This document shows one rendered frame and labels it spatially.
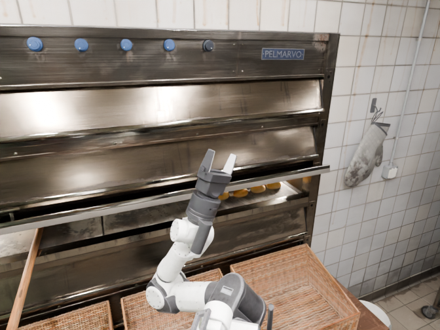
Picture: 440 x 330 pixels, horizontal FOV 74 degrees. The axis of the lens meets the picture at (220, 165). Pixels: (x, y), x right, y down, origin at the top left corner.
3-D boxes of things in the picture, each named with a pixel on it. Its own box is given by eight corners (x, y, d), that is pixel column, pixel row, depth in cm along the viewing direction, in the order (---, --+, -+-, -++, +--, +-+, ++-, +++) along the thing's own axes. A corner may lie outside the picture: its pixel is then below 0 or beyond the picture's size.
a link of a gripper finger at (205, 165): (217, 152, 79) (209, 173, 80) (208, 148, 81) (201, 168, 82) (213, 151, 78) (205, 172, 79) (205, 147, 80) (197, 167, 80)
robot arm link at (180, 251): (211, 220, 92) (193, 246, 98) (186, 215, 87) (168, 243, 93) (217, 236, 87) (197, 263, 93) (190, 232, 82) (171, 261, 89)
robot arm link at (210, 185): (239, 179, 87) (226, 215, 89) (217, 167, 93) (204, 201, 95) (213, 177, 77) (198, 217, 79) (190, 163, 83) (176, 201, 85)
